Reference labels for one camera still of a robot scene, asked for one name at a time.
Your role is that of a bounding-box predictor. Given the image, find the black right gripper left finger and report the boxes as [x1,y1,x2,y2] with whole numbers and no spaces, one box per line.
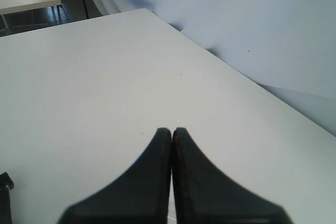
[59,128,172,223]

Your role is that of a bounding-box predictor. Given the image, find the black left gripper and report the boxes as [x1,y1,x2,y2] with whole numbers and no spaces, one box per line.
[0,172,14,224]

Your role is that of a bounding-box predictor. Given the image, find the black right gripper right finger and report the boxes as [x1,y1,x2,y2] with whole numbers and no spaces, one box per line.
[172,127,291,223]

